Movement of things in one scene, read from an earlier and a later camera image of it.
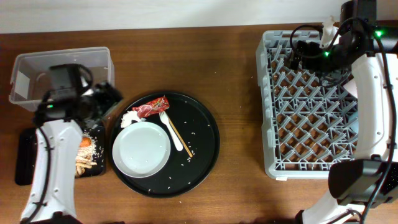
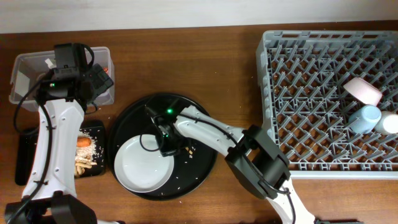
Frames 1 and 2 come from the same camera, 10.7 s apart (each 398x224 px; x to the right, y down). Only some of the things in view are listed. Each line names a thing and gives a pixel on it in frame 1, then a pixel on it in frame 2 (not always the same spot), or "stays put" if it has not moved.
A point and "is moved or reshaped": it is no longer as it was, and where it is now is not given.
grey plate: (141, 149) is moved or reshaped
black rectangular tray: (26, 149) stays put
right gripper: (310, 50) to (164, 147)
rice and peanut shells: (85, 157) stays put
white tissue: (128, 117) to (50, 64)
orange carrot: (85, 142) stays put
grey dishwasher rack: (310, 118) stays put
